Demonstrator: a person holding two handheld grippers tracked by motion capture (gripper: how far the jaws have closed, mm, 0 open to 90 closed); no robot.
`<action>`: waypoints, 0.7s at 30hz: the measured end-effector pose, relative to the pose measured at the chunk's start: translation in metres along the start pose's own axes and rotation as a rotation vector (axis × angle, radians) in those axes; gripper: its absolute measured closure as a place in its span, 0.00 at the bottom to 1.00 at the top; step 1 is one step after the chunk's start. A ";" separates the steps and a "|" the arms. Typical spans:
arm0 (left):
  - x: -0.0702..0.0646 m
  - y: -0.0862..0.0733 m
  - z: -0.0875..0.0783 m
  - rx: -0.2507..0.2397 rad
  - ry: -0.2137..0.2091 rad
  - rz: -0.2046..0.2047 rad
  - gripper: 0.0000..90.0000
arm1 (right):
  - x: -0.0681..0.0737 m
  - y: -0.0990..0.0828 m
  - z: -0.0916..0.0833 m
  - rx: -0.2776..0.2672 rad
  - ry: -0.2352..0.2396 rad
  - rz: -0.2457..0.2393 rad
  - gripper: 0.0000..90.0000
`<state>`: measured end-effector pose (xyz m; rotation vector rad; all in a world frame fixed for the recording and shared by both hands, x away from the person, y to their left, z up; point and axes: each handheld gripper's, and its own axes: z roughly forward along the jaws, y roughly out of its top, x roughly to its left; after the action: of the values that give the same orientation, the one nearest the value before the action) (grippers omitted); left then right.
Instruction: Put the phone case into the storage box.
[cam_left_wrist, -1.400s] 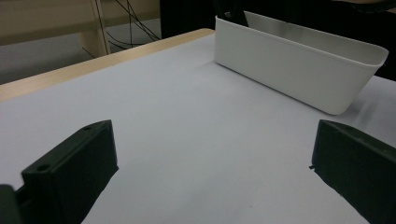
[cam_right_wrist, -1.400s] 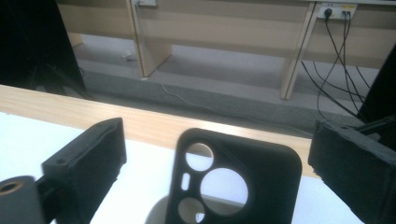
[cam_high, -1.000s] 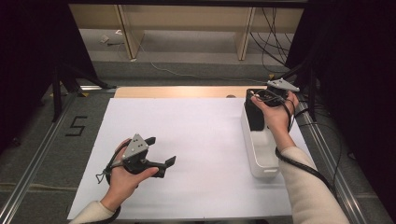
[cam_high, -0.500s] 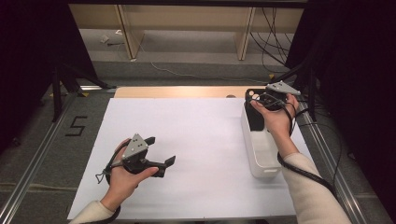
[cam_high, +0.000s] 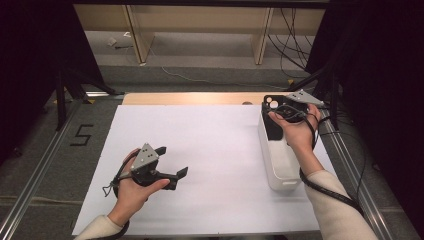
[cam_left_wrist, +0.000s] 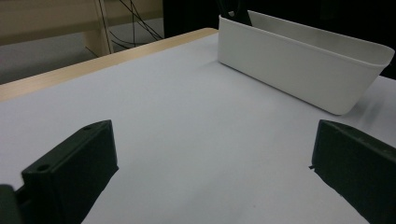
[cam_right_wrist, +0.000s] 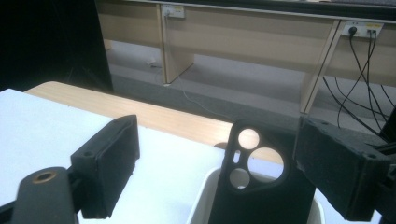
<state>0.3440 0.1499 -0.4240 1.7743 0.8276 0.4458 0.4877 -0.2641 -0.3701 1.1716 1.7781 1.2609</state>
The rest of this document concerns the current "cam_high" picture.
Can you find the hanging black cables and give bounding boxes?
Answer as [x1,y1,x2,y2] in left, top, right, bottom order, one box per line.
[268,8,318,79]

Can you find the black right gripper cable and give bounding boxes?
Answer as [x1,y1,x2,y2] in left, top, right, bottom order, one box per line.
[281,104,365,216]

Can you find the light wooden table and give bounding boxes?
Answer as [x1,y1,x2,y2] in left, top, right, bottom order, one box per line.
[121,92,294,106]

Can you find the black phone case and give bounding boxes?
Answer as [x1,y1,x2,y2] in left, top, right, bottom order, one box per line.
[261,94,285,142]

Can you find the person's left hand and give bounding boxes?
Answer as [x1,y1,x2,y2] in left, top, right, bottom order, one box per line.
[107,148,171,228]

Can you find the black metal stand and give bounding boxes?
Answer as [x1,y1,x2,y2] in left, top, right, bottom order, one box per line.
[285,63,342,132]
[54,66,125,132]

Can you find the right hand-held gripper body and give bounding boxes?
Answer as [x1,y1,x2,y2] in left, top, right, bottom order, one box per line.
[275,89,325,124]

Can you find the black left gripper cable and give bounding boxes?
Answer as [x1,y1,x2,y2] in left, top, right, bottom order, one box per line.
[101,159,134,240]

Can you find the black curtain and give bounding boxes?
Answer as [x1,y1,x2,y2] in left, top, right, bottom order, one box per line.
[306,0,424,228]
[0,0,108,161]

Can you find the wooden cabinet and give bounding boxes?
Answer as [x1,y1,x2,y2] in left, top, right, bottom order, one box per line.
[73,3,326,66]

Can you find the person's right hand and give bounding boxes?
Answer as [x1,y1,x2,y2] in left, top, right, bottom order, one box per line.
[268,103,323,158]

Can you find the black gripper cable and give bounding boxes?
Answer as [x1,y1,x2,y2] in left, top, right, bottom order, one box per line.
[101,159,134,240]
[281,104,365,216]

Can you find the white table sheet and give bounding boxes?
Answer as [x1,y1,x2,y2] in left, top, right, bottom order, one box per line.
[71,103,338,236]

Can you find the white plastic bin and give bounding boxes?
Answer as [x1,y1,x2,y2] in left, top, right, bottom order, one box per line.
[257,109,303,192]

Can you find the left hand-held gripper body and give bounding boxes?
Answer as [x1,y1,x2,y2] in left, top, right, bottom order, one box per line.
[130,142,178,192]

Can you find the aluminium floor rail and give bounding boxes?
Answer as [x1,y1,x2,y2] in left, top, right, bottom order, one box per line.
[0,99,84,240]
[314,105,396,240]

